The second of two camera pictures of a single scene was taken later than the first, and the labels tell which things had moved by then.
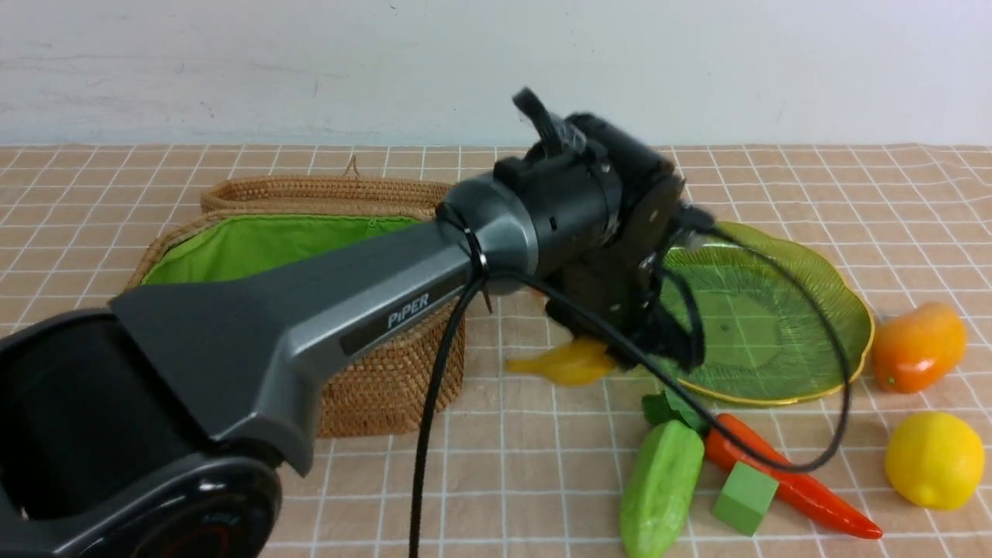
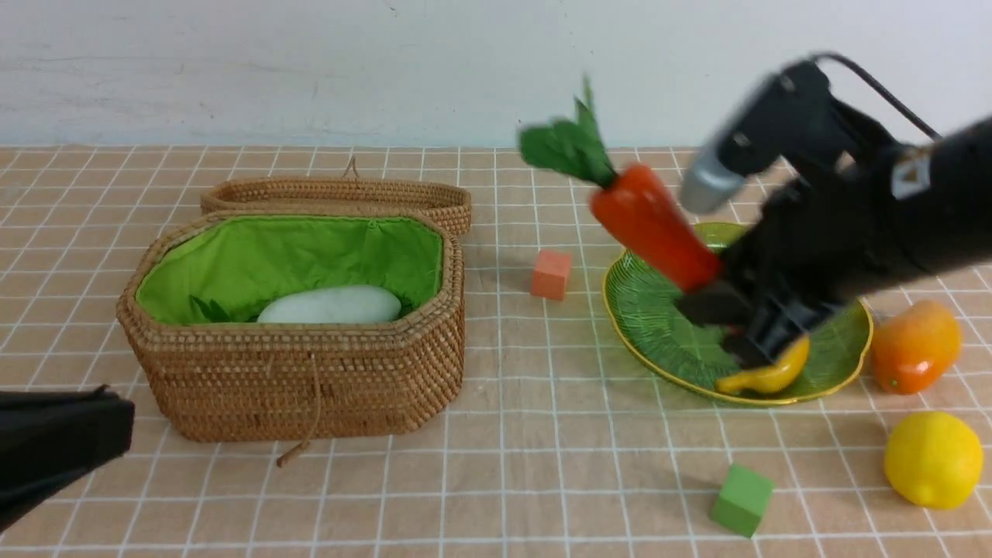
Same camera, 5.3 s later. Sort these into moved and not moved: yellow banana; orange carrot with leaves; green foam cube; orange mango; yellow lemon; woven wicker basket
Moved: orange carrot with leaves; yellow banana
Not moved: green foam cube; orange mango; yellow lemon; woven wicker basket
